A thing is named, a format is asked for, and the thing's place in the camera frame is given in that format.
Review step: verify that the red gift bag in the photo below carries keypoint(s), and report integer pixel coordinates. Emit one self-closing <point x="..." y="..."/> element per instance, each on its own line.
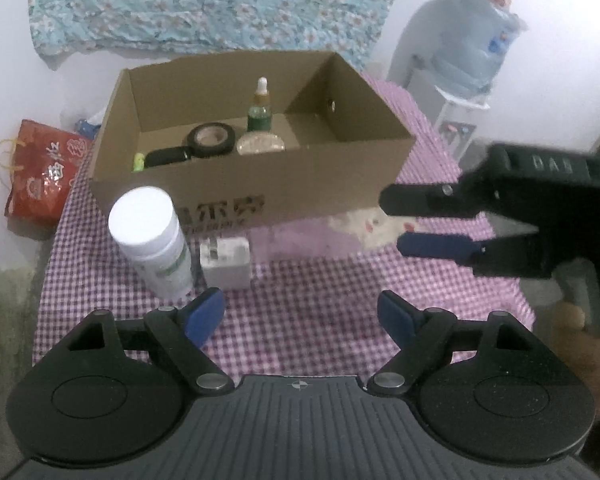
<point x="45" y="175"/>

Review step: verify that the blue water jug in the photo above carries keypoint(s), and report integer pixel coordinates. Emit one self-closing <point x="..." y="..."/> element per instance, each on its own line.
<point x="472" y="45"/>

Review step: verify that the blue and white packet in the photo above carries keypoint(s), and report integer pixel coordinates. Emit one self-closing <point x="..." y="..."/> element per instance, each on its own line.
<point x="90" y="125"/>

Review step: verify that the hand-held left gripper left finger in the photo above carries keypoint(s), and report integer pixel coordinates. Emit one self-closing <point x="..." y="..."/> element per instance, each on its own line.
<point x="205" y="315"/>

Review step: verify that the white water dispenser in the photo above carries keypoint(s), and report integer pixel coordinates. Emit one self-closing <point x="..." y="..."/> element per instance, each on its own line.
<point x="452" y="125"/>

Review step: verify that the black cylinder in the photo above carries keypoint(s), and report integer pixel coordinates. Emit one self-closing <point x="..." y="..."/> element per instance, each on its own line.
<point x="165" y="156"/>

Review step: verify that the round clear lid jar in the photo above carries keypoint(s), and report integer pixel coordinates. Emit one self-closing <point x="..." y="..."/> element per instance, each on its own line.
<point x="260" y="144"/>

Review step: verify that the black tape roll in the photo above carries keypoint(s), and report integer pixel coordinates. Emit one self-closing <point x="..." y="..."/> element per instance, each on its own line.
<point x="227" y="142"/>

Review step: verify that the beige printed cloth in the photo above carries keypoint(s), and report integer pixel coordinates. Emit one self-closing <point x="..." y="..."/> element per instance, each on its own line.
<point x="365" y="227"/>

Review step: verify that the teal floral cloth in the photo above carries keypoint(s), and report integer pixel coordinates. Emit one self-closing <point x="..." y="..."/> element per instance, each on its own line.
<point x="205" y="5"/>

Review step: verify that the green dropper bottle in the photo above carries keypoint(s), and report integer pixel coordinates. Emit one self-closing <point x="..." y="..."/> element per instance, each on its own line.
<point x="259" y="115"/>

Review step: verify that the brown cardboard box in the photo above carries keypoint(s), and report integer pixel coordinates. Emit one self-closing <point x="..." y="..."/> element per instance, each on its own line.
<point x="305" y="180"/>

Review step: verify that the purple checkered tablecloth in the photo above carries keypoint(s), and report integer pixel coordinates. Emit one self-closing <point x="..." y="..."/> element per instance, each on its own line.
<point x="305" y="300"/>

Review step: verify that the white charger plug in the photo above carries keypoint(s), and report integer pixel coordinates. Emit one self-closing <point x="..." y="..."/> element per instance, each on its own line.
<point x="227" y="265"/>

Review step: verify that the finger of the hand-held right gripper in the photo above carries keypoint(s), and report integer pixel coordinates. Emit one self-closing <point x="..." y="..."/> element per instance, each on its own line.
<point x="435" y="247"/>
<point x="420" y="200"/>

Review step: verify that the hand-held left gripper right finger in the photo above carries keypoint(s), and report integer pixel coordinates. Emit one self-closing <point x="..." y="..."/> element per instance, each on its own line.
<point x="397" y="317"/>

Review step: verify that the white bottle with green label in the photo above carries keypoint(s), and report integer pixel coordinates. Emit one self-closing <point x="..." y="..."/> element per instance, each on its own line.
<point x="150" y="230"/>

